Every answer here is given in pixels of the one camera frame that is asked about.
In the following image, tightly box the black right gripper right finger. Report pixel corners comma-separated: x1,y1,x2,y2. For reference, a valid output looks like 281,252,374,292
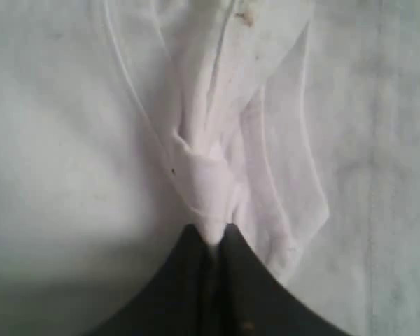
218,224,340,335

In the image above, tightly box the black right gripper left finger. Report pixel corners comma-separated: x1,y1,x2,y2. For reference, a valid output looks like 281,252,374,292
88,225,208,335

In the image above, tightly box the white t-shirt red lettering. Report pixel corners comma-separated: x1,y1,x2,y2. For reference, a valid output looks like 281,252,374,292
0,1,420,335

